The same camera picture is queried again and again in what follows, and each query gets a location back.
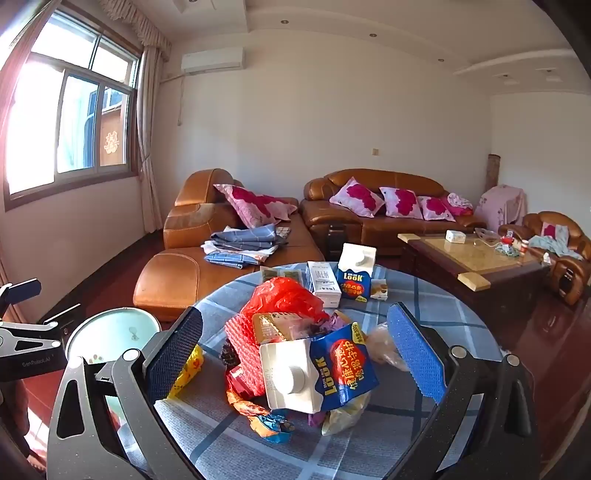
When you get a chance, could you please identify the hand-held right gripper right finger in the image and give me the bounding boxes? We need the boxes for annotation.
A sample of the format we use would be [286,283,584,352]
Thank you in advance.
[387,302,541,480]

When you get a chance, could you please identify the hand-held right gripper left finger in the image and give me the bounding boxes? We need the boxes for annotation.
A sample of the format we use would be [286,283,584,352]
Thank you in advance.
[46,305,204,480]

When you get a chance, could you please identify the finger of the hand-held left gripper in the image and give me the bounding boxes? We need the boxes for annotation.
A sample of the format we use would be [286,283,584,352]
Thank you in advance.
[0,278,41,319]
[0,304,85,357]

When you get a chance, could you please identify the clear plastic bag red print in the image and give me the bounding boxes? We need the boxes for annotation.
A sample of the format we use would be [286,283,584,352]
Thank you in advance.
[365,320,409,372]

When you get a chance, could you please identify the light green enamel basin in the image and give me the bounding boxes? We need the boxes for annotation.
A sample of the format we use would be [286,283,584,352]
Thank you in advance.
[66,307,162,444]

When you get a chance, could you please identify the red foam fruit net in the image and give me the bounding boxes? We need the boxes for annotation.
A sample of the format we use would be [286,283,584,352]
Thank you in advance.
[224,314,273,400]

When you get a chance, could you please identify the crushed blue milk carton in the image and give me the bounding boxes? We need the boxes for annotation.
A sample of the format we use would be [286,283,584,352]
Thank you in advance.
[259,323,380,414]

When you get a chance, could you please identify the gold snack wrapper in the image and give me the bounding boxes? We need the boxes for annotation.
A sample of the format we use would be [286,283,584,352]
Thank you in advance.
[252,312,301,344]

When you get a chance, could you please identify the orange and blue wrapper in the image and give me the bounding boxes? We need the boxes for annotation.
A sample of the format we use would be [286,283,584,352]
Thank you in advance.
[226,388,296,445]

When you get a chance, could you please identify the yellow plastic bag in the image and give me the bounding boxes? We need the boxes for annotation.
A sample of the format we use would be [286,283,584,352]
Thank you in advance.
[167,344,205,400]

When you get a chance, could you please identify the brown leather chaise sofa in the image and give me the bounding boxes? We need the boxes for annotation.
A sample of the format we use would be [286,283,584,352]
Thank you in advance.
[133,168,326,321]

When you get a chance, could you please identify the yellowish clear plastic bag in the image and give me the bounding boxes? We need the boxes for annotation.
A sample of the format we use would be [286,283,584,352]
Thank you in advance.
[321,392,372,437]

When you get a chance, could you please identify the upright blue milk carton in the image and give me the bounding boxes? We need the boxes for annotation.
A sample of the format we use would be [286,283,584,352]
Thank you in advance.
[335,243,377,303]

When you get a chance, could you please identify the blue plaid tablecloth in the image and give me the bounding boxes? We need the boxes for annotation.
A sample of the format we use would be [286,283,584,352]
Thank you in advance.
[152,261,504,480]

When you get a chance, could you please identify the wooden coffee table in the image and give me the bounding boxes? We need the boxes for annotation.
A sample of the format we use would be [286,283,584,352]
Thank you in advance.
[398,231,552,296]

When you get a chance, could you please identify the white and blue box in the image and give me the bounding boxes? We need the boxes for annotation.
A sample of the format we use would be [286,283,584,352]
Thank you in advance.
[306,261,342,308]

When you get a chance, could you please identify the brown leather three-seat sofa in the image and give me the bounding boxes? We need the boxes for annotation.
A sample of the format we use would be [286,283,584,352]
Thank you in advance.
[299,168,488,257]

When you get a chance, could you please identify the folded blue plaid sheets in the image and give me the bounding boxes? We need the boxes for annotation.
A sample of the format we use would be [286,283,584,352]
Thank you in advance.
[202,223,293,271]

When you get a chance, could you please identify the clear packet of brown snacks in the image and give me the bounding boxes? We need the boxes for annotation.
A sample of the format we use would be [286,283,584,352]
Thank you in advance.
[259,265,308,289]

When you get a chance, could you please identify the square pink floral pillow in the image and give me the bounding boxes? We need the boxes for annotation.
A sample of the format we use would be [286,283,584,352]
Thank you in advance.
[329,176,386,219]
[379,187,424,220]
[418,196,458,222]

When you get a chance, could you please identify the crumpled pink cloth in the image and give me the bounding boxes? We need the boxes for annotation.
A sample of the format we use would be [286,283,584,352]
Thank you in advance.
[441,192,474,217]

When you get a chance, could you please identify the long pink floral pillow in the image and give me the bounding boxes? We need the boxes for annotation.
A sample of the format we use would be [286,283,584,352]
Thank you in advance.
[213,183,298,230]

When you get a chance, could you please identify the pink floral blanket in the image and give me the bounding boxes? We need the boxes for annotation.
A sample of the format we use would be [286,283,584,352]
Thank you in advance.
[475,185,527,234]

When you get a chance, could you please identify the brown leather armchair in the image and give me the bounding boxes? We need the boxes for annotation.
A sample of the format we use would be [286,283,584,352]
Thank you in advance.
[499,211,591,306]

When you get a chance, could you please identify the light blue clothes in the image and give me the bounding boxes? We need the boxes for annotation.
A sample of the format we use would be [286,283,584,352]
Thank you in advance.
[529,226,583,259]

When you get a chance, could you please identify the sliding glass window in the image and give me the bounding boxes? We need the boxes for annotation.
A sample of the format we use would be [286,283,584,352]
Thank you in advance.
[4,9,141,210]

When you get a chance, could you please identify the rolled beige mat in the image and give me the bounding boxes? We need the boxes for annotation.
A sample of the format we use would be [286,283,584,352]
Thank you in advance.
[485,153,502,199]

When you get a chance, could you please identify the beige fabric curtain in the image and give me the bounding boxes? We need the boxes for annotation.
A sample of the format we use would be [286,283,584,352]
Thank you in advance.
[136,46,168,234]

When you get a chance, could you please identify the beige curtain valance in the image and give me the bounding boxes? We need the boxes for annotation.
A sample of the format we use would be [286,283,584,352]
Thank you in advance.
[99,0,171,58]

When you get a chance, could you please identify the white air conditioner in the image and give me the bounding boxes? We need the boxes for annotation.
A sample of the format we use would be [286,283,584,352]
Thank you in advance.
[181,46,245,75]

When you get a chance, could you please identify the air conditioner hose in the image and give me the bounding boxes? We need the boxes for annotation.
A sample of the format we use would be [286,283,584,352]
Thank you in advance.
[161,71,186,127]

